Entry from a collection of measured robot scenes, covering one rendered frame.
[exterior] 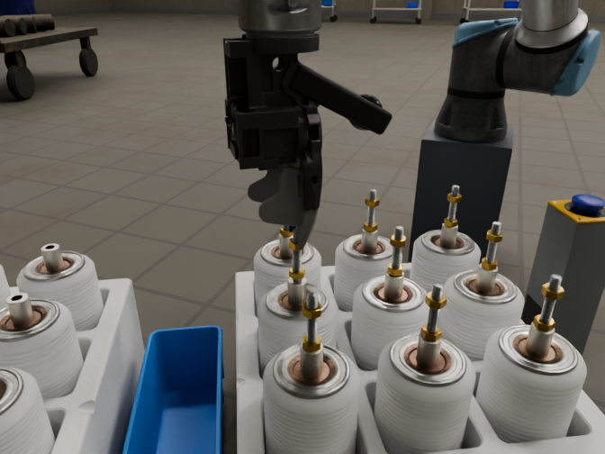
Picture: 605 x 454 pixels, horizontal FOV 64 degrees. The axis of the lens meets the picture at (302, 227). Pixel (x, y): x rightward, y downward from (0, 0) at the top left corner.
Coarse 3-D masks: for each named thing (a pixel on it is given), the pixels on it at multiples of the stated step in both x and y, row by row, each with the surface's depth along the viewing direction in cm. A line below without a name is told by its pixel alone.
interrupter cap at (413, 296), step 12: (384, 276) 63; (372, 288) 60; (408, 288) 60; (420, 288) 60; (372, 300) 58; (384, 300) 58; (396, 300) 58; (408, 300) 58; (420, 300) 58; (396, 312) 56
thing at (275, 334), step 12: (264, 300) 59; (264, 312) 57; (324, 312) 56; (336, 312) 58; (264, 324) 56; (276, 324) 55; (288, 324) 55; (300, 324) 55; (324, 324) 56; (336, 324) 59; (264, 336) 57; (276, 336) 55; (288, 336) 55; (300, 336) 55; (324, 336) 56; (264, 348) 58; (276, 348) 56; (264, 360) 59
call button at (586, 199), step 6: (576, 198) 66; (582, 198) 66; (588, 198) 66; (594, 198) 66; (600, 198) 66; (576, 204) 66; (582, 204) 65; (588, 204) 65; (594, 204) 65; (600, 204) 65; (582, 210) 66; (588, 210) 65; (594, 210) 65
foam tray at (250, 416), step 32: (256, 320) 67; (256, 352) 61; (352, 352) 61; (256, 384) 56; (256, 416) 52; (480, 416) 52; (576, 416) 53; (256, 448) 48; (480, 448) 48; (512, 448) 48; (544, 448) 48; (576, 448) 48
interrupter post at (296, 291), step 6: (288, 282) 57; (294, 282) 57; (300, 282) 57; (288, 288) 57; (294, 288) 56; (300, 288) 56; (288, 294) 57; (294, 294) 57; (300, 294) 57; (288, 300) 58; (294, 300) 57; (300, 300) 57
